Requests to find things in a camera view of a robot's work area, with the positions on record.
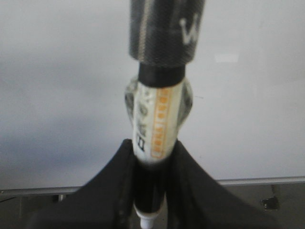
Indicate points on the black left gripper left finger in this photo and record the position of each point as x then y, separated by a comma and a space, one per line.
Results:
105, 202

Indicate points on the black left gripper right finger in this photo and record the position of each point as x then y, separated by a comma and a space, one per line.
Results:
196, 201

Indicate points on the white black whiteboard marker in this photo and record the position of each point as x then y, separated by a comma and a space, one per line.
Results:
163, 39

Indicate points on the white whiteboard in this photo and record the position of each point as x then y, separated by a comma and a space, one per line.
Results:
64, 65

